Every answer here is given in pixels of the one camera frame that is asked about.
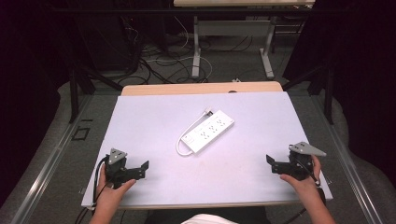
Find black floor outlet frame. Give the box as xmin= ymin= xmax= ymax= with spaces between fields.
xmin=71 ymin=126 xmax=92 ymax=142

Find aluminium floor rail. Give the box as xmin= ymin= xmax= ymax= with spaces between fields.
xmin=310 ymin=94 xmax=385 ymax=224
xmin=9 ymin=94 xmax=95 ymax=224

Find tangle of black floor cables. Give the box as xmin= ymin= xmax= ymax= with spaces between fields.
xmin=120 ymin=17 xmax=255 ymax=86

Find white-legged desk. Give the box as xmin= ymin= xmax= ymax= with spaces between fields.
xmin=173 ymin=0 xmax=316 ymax=80

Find person's right hand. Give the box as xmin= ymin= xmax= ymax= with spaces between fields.
xmin=279 ymin=154 xmax=322 ymax=202

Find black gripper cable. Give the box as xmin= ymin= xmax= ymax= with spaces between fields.
xmin=74 ymin=156 xmax=109 ymax=224
xmin=282 ymin=158 xmax=327 ymax=224

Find person's dark pants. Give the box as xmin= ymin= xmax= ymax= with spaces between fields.
xmin=145 ymin=206 xmax=273 ymax=224

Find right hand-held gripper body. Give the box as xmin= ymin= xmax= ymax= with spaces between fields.
xmin=280 ymin=141 xmax=328 ymax=182

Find white floor cable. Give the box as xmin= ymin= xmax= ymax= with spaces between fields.
xmin=145 ymin=15 xmax=214 ymax=84

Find white power strip cable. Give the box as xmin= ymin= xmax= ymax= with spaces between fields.
xmin=175 ymin=107 xmax=214 ymax=157

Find person's white shirt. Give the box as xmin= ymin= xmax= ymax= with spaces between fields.
xmin=181 ymin=213 xmax=238 ymax=224

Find white table mat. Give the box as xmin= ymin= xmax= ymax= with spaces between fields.
xmin=80 ymin=91 xmax=333 ymax=210

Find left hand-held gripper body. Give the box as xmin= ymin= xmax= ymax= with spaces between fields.
xmin=104 ymin=147 xmax=136 ymax=189

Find person's left hand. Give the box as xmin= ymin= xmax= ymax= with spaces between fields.
xmin=95 ymin=167 xmax=137 ymax=213

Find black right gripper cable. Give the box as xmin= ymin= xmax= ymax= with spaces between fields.
xmin=282 ymin=158 xmax=327 ymax=224

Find black metal stand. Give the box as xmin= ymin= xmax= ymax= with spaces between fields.
xmin=68 ymin=63 xmax=124 ymax=124
xmin=282 ymin=62 xmax=336 ymax=126

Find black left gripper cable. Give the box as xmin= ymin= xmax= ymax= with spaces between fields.
xmin=74 ymin=156 xmax=109 ymax=224

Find white power strip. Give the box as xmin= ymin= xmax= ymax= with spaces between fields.
xmin=181 ymin=109 xmax=235 ymax=155

